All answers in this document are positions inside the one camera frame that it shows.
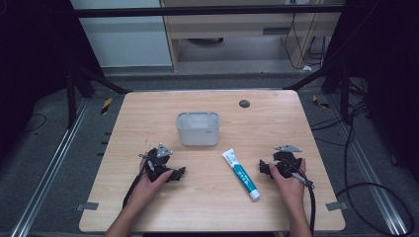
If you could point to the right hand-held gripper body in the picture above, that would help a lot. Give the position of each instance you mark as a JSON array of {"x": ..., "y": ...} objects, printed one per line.
[{"x": 287, "y": 160}]

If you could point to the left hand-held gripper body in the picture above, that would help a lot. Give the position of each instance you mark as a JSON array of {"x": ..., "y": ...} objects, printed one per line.
[{"x": 157, "y": 161}]

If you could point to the white and teal toothpaste tube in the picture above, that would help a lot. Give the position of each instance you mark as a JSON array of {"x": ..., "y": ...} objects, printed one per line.
[{"x": 241, "y": 173}]

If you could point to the grey plastic container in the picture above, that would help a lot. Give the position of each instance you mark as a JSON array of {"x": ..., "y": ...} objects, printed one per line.
[{"x": 198, "y": 128}]

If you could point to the person's right hand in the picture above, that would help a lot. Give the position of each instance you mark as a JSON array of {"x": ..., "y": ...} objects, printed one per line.
[{"x": 290, "y": 187}]

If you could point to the person's left hand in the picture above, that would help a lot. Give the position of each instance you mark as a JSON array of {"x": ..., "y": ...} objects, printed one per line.
[{"x": 147, "y": 187}]

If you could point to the round grey table grommet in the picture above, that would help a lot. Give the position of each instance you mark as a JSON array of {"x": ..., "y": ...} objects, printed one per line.
[{"x": 244, "y": 103}]

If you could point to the yellow black floor tape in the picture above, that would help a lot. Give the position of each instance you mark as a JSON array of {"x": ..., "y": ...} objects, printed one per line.
[
  {"x": 320, "y": 102},
  {"x": 106, "y": 105}
]

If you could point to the white cabinet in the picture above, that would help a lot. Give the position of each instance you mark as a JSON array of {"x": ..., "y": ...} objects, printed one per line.
[{"x": 125, "y": 36}]

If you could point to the wooden desk with drawer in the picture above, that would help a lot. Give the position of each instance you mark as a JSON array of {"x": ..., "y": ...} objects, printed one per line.
[{"x": 243, "y": 26}]

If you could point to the grey table bracket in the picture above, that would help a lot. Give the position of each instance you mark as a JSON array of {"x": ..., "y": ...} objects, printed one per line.
[
  {"x": 87, "y": 206},
  {"x": 336, "y": 206}
]

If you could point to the aluminium floor rail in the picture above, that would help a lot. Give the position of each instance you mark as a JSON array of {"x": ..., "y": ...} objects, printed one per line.
[
  {"x": 46, "y": 171},
  {"x": 365, "y": 164}
]

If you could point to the black metal frame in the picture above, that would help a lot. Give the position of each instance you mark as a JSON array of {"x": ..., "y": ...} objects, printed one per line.
[{"x": 204, "y": 11}]

